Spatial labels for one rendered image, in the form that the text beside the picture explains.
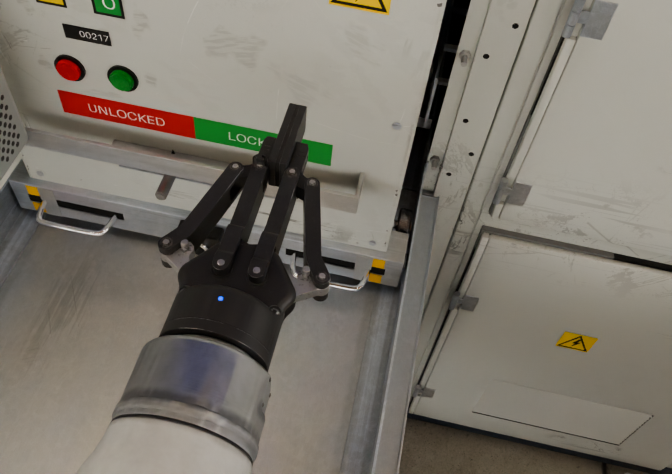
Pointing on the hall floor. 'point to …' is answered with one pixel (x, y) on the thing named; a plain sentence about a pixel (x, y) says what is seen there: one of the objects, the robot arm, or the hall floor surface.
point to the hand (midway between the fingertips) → (287, 144)
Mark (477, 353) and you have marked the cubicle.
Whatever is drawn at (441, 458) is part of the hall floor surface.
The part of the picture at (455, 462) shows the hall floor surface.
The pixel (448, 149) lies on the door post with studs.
